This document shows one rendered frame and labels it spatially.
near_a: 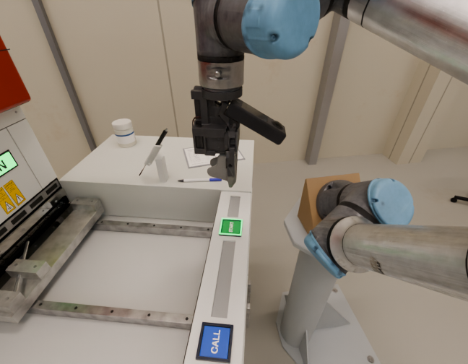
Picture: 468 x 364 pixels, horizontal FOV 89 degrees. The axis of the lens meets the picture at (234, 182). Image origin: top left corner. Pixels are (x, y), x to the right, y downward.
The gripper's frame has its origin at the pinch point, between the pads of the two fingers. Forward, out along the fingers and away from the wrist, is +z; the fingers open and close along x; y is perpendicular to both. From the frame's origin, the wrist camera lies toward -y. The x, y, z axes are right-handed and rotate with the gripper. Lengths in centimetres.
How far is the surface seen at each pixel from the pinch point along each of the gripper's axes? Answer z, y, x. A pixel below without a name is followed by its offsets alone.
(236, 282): 14.7, -1.9, 14.7
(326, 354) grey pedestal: 109, -46, -8
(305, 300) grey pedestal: 65, -28, -10
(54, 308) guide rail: 26, 40, 18
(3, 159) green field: 0, 58, -4
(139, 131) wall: 64, 106, -160
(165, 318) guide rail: 25.7, 13.9, 18.4
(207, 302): 14.7, 3.3, 19.4
